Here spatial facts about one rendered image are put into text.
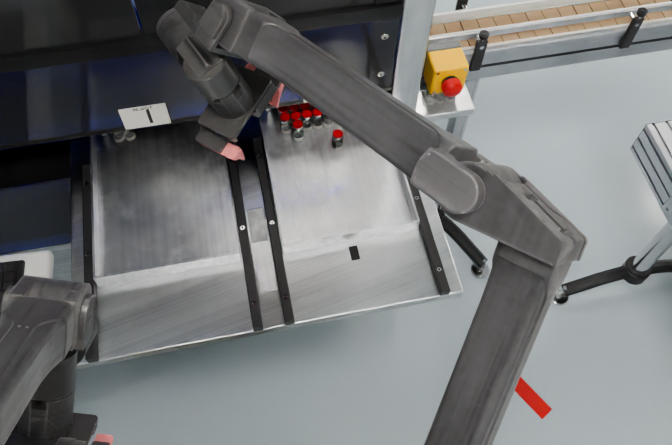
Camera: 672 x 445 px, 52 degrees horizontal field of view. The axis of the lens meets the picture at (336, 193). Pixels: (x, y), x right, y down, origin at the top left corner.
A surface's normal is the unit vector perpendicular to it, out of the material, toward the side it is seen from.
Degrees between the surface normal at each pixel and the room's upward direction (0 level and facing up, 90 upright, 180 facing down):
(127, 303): 0
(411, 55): 90
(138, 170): 0
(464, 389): 48
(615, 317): 0
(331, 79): 44
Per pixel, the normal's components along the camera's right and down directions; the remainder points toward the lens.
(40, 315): 0.18, -0.93
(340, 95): -0.56, -0.06
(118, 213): 0.02, -0.52
